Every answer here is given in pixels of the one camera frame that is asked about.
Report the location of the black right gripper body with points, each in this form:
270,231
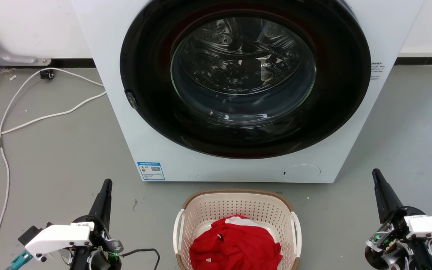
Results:
392,240

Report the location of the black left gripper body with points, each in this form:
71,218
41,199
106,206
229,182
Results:
101,243

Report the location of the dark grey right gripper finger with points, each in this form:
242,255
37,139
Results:
385,198

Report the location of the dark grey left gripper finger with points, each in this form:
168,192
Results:
102,204

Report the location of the beige perforated plastic laundry basket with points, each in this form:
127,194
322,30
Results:
238,204

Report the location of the blue energy label sticker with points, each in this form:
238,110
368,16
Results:
150,171

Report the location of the white front-load washing machine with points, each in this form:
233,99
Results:
126,150

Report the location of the round white filter cover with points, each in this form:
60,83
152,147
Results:
301,173

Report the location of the round black glass washer door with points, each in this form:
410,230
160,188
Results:
152,112

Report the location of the small grey text sticker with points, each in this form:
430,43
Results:
376,70

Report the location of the red garment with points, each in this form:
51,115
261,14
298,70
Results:
234,247

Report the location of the small black floor socket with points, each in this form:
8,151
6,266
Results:
46,74

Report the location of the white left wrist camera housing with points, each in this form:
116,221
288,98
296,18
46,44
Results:
60,237

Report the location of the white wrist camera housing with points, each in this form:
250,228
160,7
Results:
431,225
60,237

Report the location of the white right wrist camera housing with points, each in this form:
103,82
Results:
431,225

